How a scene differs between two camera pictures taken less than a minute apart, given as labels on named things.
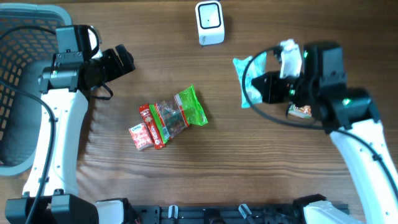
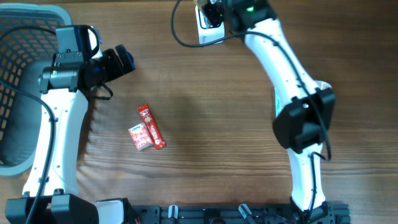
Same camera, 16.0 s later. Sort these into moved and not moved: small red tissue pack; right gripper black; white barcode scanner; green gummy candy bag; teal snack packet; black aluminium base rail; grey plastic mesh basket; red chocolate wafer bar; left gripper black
Moved: green gummy candy bag; right gripper black; teal snack packet
Not moved: grey plastic mesh basket; white barcode scanner; red chocolate wafer bar; black aluminium base rail; small red tissue pack; left gripper black
